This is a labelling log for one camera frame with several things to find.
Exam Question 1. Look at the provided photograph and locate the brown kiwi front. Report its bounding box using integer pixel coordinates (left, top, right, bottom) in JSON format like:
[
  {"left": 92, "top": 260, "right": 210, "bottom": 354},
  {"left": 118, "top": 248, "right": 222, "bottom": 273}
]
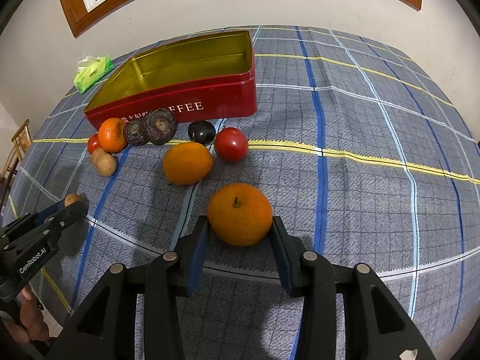
[{"left": 96, "top": 153, "right": 117, "bottom": 177}]

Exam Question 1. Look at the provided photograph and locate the brown kiwi back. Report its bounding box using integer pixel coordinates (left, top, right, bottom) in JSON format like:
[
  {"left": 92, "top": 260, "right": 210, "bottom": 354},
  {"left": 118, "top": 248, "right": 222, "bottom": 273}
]
[{"left": 91, "top": 147, "right": 107, "bottom": 166}]

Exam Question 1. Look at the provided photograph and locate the small red tomato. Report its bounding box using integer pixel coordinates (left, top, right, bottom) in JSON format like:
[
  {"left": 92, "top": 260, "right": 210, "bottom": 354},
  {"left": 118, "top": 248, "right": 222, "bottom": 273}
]
[{"left": 87, "top": 133, "right": 102, "bottom": 155}]

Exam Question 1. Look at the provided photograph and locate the small orange tangerine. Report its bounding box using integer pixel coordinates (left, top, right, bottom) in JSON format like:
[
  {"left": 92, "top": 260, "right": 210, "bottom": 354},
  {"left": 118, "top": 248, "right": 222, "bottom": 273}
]
[{"left": 97, "top": 118, "right": 127, "bottom": 153}]

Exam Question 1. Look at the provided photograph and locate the small dark purple fruit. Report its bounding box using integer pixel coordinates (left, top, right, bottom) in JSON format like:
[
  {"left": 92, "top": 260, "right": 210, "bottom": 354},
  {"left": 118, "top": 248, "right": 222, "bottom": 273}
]
[{"left": 123, "top": 119, "right": 149, "bottom": 146}]

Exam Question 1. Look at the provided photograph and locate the large dark purple fruit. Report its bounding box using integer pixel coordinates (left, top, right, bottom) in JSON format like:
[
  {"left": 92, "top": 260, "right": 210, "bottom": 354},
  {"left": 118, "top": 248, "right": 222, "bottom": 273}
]
[{"left": 143, "top": 108, "right": 177, "bottom": 146}]

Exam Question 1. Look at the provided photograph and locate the orange citrus fruit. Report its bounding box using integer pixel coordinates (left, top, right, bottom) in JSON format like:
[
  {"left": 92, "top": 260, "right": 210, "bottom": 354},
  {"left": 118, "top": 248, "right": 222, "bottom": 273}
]
[{"left": 163, "top": 142, "right": 213, "bottom": 185}]

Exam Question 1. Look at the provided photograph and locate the large orange pear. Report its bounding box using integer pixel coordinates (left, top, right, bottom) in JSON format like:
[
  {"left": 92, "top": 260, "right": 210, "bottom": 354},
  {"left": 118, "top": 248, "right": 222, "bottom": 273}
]
[{"left": 207, "top": 183, "right": 272, "bottom": 247}]

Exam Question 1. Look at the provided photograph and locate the dark plum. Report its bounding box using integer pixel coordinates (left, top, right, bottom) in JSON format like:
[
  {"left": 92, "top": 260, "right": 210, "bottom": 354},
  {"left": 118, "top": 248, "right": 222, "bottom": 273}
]
[{"left": 187, "top": 120, "right": 216, "bottom": 146}]

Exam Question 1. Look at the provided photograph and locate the big red tomato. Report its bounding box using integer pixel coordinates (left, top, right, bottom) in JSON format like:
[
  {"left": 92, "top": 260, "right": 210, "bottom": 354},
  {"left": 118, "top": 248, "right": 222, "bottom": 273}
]
[{"left": 214, "top": 127, "right": 249, "bottom": 163}]

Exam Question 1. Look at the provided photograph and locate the person's left hand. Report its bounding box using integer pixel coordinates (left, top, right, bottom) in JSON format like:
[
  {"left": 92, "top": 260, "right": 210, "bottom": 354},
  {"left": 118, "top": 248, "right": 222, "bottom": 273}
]
[{"left": 1, "top": 284, "right": 50, "bottom": 345}]

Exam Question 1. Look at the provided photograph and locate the wooden chair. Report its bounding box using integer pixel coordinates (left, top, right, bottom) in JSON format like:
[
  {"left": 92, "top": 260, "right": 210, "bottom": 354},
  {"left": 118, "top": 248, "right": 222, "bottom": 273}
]
[{"left": 1, "top": 119, "right": 32, "bottom": 207}]

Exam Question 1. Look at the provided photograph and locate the green tissue pack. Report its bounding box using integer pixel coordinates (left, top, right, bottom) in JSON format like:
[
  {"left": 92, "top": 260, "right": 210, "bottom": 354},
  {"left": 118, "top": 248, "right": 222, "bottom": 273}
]
[{"left": 73, "top": 54, "right": 115, "bottom": 94}]

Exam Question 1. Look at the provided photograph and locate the blue plaid tablecloth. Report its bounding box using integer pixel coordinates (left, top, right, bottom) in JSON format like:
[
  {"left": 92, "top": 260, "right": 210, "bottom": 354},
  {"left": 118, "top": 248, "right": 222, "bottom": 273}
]
[{"left": 3, "top": 25, "right": 479, "bottom": 352}]

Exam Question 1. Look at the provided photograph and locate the red coffee tin box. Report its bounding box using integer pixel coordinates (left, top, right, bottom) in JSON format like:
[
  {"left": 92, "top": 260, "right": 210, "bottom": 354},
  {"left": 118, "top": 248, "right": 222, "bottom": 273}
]
[{"left": 84, "top": 30, "right": 257, "bottom": 129}]

